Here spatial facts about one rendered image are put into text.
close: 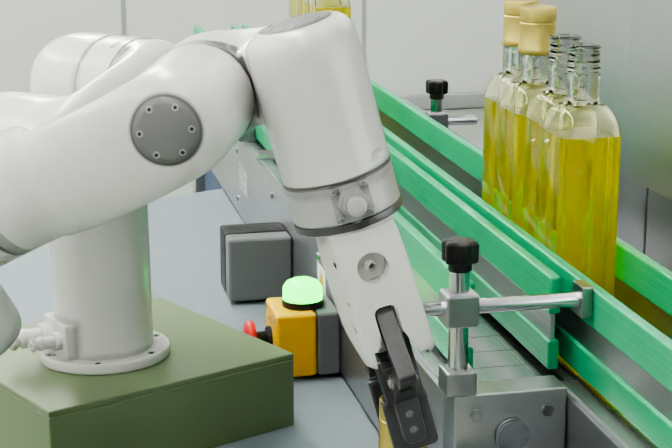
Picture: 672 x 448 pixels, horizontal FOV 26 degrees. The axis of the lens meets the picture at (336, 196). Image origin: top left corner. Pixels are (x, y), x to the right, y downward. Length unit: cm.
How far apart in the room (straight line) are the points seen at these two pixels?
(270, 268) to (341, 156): 88
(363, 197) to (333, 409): 58
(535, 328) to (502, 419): 10
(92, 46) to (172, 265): 70
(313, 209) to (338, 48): 11
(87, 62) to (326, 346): 43
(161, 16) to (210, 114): 618
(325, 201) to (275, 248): 86
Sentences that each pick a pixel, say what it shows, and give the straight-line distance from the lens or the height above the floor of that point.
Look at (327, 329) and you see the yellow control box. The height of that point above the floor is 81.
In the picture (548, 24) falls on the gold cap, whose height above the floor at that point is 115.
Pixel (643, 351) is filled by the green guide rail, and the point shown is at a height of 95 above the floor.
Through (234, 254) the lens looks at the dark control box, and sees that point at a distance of 180.
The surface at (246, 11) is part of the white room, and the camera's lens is 713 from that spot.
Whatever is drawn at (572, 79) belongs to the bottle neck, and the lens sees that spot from 126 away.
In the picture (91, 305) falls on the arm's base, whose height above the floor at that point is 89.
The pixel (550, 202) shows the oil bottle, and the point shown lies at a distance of 128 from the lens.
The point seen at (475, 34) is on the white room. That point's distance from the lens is 742.
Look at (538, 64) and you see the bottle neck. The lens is 137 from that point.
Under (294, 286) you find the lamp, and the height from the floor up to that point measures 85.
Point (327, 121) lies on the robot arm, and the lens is 93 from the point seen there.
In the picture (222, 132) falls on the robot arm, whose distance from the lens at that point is 91.
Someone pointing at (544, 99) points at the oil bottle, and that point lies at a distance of 132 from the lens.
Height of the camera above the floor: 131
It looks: 14 degrees down
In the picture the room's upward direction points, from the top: straight up
